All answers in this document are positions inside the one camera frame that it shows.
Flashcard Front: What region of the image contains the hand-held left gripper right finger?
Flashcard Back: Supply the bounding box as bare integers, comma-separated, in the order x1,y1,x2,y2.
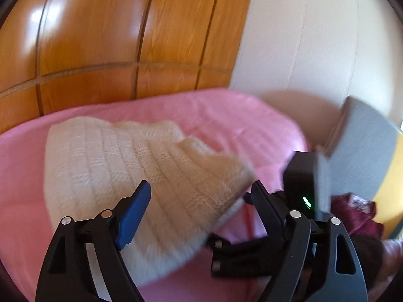
250,180,370,302

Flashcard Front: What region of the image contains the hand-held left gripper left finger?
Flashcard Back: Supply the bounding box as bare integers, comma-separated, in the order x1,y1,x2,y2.
35,180,152,302

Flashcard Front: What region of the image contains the white knitted sweater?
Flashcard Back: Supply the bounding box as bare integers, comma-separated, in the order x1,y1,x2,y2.
44,116,255,287

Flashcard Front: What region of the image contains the person's right forearm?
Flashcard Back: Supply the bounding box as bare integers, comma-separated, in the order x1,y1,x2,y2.
349,234,403,294

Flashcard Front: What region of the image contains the maroon patterned clothing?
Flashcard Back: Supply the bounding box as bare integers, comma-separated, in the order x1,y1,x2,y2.
330,193,385,236

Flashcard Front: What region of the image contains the grey and yellow cushion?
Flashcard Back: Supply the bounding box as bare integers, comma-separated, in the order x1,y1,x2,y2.
315,96,403,238

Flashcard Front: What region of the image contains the pink quilted bedspread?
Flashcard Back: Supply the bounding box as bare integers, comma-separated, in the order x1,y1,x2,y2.
0,88,311,302

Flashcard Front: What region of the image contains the wooden headboard panel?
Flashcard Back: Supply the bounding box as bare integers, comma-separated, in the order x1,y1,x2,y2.
0,0,255,134

